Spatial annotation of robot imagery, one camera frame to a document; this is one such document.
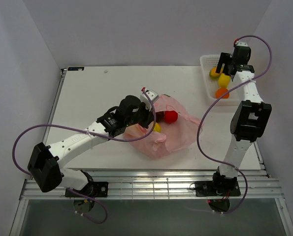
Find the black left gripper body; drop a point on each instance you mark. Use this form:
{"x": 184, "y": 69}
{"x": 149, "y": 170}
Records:
{"x": 142, "y": 117}

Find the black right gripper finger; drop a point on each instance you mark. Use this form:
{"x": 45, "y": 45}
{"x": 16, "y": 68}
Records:
{"x": 231, "y": 73}
{"x": 223, "y": 63}

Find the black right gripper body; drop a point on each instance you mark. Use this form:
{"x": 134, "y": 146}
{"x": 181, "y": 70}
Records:
{"x": 232, "y": 62}

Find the yellow fake mango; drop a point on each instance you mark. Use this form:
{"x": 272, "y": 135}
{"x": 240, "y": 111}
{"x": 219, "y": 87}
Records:
{"x": 224, "y": 80}

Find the fake orange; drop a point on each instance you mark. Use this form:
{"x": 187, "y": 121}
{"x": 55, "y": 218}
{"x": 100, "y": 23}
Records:
{"x": 220, "y": 92}

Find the yellow fake banana bunch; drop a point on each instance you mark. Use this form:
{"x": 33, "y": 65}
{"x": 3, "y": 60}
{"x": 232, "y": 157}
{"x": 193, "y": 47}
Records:
{"x": 157, "y": 128}

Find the pink plastic bag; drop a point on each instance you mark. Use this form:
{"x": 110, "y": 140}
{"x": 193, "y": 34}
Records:
{"x": 172, "y": 136}

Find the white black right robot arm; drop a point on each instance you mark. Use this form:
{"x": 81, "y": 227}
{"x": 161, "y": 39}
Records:
{"x": 248, "y": 122}

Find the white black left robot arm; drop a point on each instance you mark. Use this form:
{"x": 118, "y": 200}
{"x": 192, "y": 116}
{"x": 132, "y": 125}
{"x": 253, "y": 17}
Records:
{"x": 47, "y": 164}

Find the orange green fake mango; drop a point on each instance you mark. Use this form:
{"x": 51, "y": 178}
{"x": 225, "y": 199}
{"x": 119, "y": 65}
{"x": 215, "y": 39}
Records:
{"x": 213, "y": 73}

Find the red fake apple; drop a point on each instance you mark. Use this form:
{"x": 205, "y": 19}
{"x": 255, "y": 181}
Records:
{"x": 170, "y": 117}

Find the white plastic basket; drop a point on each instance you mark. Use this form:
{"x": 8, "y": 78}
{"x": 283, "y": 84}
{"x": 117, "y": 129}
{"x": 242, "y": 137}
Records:
{"x": 208, "y": 62}

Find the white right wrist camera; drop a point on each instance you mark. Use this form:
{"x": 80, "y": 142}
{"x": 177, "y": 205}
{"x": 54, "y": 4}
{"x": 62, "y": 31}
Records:
{"x": 239, "y": 43}

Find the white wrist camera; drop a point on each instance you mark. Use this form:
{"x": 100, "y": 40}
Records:
{"x": 148, "y": 97}
{"x": 239, "y": 43}

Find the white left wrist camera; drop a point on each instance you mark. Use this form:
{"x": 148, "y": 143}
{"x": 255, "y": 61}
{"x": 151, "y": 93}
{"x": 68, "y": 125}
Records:
{"x": 148, "y": 97}

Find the aluminium rail frame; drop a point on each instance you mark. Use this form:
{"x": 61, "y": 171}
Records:
{"x": 156, "y": 185}

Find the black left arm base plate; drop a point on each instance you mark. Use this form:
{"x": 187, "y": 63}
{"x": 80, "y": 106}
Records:
{"x": 94, "y": 189}

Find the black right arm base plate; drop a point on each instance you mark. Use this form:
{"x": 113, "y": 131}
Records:
{"x": 210, "y": 188}

